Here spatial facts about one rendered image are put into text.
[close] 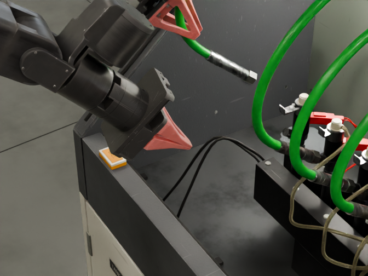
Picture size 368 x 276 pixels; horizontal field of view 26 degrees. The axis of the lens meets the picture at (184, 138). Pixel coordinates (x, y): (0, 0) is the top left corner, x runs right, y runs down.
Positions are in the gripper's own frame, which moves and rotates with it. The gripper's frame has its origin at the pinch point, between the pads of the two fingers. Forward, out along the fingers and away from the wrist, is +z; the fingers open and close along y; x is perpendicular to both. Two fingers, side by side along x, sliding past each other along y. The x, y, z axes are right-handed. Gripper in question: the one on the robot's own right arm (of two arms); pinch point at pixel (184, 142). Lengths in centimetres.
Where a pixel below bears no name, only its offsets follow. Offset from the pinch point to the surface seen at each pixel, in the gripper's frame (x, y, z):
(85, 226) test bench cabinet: 44, -43, 30
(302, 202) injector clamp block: 10.7, -2.0, 33.9
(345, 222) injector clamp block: 4.4, 1.2, 37.3
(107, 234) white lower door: 34, -37, 28
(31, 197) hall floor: 140, -98, 75
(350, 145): -8.1, 13.9, 12.7
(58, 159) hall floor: 159, -89, 84
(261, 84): 6.9, 10.4, 7.9
